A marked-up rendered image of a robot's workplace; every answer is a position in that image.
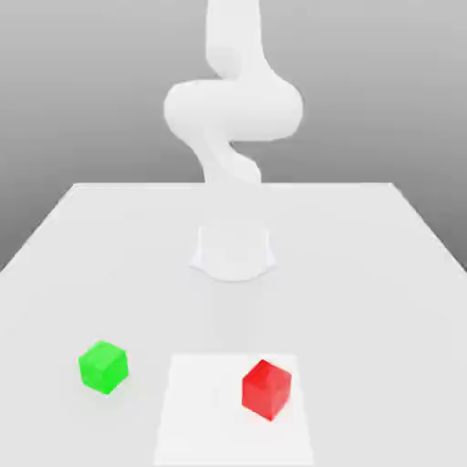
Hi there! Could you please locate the small red cube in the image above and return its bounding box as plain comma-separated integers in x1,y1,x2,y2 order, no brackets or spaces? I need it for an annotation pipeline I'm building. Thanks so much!
241,358,294,423

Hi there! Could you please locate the small green cube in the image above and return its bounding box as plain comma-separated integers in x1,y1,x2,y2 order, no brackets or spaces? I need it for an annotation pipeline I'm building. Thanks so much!
78,339,130,396

